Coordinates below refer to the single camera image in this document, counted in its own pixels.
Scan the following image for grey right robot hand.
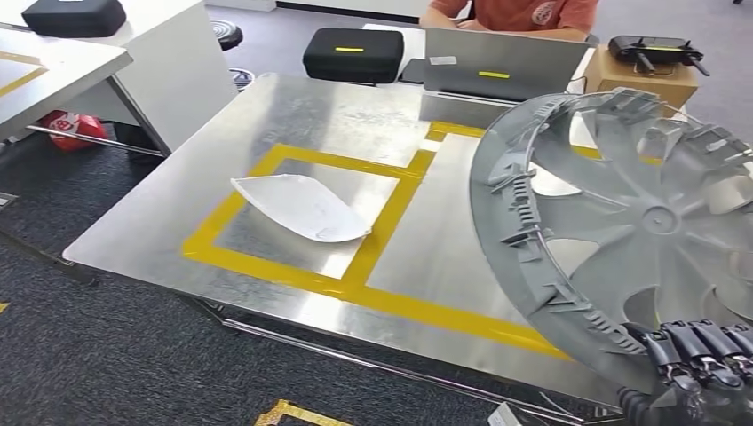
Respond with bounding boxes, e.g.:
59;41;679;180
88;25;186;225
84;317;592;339
624;319;753;426

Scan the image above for grey plastic wheel cover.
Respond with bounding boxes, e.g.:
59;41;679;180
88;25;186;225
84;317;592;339
468;86;753;396

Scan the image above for white curved plastic part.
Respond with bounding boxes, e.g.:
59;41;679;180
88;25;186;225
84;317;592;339
230;173;373;244

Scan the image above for brown cardboard box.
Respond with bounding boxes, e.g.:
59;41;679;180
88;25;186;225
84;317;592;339
582;43;700;115

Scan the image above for black router with antennas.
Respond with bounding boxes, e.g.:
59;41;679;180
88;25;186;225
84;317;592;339
607;35;711;77

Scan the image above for yellow bench marking tape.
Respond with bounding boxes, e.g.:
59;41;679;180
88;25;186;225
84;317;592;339
182;120;666;363

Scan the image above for silver laptop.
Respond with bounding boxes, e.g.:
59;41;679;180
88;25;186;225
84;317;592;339
418;28;591;106

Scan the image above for person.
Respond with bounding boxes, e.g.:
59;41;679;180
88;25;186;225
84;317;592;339
419;0;600;43

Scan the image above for black flat pad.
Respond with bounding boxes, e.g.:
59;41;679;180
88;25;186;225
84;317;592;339
400;59;428;85

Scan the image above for yellow floor tape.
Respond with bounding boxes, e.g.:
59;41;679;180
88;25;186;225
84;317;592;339
254;399;354;426

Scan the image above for black case with yellow label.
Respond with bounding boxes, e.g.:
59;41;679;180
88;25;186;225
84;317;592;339
303;28;406;84

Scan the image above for chrome chair base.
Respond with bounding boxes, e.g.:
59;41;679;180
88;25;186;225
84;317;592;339
229;67;255;92

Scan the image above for white panel desk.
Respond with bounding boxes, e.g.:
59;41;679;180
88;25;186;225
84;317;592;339
0;0;240;157

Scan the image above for red bag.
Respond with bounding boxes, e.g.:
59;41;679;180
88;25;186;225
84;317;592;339
37;110;110;153

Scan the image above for white desk with tape mark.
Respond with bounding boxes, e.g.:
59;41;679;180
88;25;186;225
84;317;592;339
0;26;171;159

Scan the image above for plain black case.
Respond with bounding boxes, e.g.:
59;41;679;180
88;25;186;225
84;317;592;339
21;0;128;38

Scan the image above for yellow desk marking tape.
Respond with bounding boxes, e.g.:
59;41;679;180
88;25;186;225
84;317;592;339
0;50;48;99

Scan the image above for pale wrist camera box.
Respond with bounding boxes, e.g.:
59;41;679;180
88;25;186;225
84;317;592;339
487;402;522;426

